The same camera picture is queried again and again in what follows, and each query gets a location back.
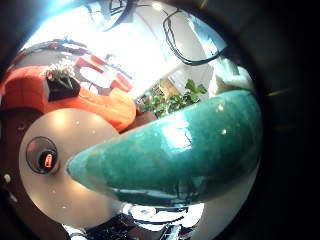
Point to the bouquet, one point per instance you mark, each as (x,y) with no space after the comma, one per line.
(173,156)

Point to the green leafy plant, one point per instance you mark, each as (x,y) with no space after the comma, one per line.
(173,100)

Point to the orange armchair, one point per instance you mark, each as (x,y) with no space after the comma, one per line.
(121,82)
(90,61)

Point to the orange curved sofa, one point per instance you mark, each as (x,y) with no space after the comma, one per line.
(100,103)

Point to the white round side table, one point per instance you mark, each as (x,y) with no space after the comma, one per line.
(95,77)

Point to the flowers in black box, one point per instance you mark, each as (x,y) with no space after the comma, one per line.
(61,81)

